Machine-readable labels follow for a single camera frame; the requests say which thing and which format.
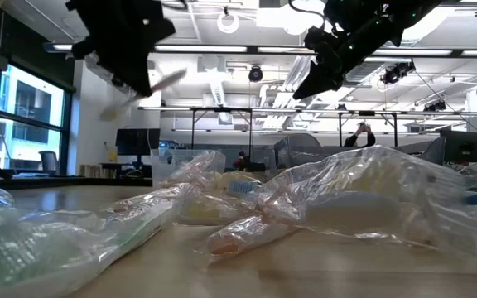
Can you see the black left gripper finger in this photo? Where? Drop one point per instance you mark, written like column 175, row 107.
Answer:
column 112, row 72
column 141, row 70

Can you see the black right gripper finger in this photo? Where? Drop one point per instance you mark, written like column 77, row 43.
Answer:
column 313, row 92
column 325, row 79

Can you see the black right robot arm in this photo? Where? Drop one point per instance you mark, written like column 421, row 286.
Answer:
column 387, row 16

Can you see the black ceiling spotlight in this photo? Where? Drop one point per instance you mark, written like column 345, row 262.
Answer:
column 255, row 74
column 435, row 107
column 396, row 73

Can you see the overhead LED light bar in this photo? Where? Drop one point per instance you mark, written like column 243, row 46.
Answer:
column 201, row 48

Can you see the person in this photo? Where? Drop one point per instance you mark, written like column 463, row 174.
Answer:
column 360, row 140

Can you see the black computer monitor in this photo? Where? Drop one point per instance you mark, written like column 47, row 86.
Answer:
column 462, row 145
column 138, row 142

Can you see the yellow container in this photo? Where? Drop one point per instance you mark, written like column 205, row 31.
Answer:
column 112, row 155

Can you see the clear plastic bin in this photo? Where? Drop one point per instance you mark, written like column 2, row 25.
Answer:
column 168, row 159

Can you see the office swivel chair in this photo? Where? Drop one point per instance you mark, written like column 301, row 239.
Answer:
column 49, row 159

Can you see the black workstation frame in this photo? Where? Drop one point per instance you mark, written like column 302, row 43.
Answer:
column 250, row 124
column 395, row 124

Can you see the window with black frame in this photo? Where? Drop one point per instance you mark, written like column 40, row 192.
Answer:
column 31, row 140

